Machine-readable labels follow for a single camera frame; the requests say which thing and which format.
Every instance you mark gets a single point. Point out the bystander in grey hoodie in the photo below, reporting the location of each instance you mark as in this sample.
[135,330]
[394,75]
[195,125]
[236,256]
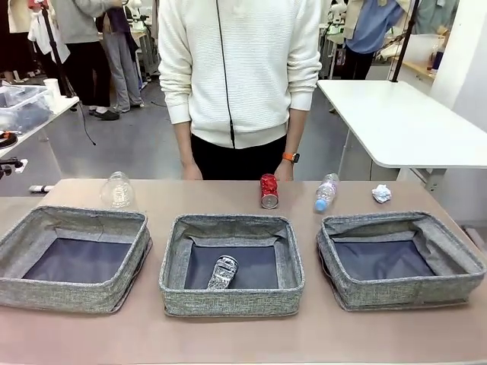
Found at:
[81,57]

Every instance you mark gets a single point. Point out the person's right hand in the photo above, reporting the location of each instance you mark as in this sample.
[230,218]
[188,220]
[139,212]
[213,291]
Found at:
[192,173]

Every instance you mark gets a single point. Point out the white workbench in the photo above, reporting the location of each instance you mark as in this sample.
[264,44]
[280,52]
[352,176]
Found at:
[57,108]

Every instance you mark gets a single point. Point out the white knit sweater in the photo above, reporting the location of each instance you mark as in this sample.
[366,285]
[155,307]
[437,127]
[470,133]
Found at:
[258,76]

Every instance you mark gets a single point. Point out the person's right forearm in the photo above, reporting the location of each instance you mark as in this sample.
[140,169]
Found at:
[184,144]

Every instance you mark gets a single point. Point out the black tripod pole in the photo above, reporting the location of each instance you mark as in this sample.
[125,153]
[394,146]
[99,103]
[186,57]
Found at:
[53,45]

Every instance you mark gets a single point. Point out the person's left hand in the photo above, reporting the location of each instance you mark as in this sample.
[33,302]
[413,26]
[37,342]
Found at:
[284,173]

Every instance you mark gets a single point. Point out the white marker pen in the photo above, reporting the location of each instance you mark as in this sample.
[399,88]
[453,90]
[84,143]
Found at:
[41,188]

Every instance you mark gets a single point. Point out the black clamp white tip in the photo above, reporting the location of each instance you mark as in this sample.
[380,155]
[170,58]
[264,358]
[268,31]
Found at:
[11,165]

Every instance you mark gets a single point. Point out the crushed black silver can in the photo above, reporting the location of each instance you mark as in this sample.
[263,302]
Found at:
[222,272]

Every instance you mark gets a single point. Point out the clear plastic storage bin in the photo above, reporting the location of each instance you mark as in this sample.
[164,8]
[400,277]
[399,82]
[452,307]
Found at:
[23,106]

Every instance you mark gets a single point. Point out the bystander in blue shirt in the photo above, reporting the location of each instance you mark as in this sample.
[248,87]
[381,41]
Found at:
[371,34]

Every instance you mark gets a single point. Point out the black stand pole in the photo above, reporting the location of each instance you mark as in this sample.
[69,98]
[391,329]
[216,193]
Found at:
[403,42]

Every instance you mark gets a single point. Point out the crushed red soda can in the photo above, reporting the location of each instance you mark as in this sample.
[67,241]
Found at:
[269,188]

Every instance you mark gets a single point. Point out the white side table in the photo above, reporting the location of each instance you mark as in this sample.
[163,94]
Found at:
[399,121]

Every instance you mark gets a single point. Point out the white paper cup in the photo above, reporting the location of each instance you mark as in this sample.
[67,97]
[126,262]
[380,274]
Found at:
[51,88]

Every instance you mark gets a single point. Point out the clear bottle blue cap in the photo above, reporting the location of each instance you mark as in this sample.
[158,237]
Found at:
[327,192]

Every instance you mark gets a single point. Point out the black trousers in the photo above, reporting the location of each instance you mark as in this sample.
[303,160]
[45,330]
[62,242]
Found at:
[243,163]

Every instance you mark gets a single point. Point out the person's left forearm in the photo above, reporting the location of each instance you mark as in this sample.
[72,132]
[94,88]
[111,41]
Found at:
[296,129]

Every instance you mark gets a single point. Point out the bystander in grey trousers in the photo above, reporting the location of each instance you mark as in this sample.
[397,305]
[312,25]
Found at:
[121,68]

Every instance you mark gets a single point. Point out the white paper ball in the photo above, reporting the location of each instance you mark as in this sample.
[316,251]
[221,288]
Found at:
[381,194]

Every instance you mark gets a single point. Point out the grey fabric basket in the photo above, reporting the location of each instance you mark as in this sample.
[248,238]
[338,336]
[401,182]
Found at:
[76,296]
[399,294]
[228,300]

